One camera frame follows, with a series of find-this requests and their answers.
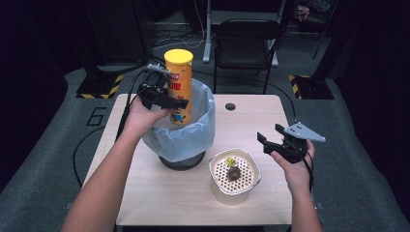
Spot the dark brown clump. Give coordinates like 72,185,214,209
225,165,243,182

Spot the black cable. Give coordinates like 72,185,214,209
302,150,316,195
114,69,150,143
73,126,106,189

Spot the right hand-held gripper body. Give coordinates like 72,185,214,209
262,121,327,164

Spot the white cable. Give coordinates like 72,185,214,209
150,0,207,52

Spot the person's right hand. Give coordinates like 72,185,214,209
270,139,316,195

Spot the white metal desk frame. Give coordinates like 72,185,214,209
201,0,288,68

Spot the white container with perforated strainer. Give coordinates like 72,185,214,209
208,147,262,206

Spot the bin with blue bag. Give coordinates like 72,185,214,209
142,77,217,163

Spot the black base with hazard stripes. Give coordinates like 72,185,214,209
288,73,336,101
75,72,125,100

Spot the black stand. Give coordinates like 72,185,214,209
80,0,153,70

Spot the dark round trash bin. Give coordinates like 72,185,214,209
158,150,207,171

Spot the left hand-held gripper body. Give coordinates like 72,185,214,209
136,63,173,110

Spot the black folding chair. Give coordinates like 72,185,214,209
212,17,282,95

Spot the person's left hand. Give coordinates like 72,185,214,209
123,96,172,135

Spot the yellow chip can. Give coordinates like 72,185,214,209
163,48,194,126

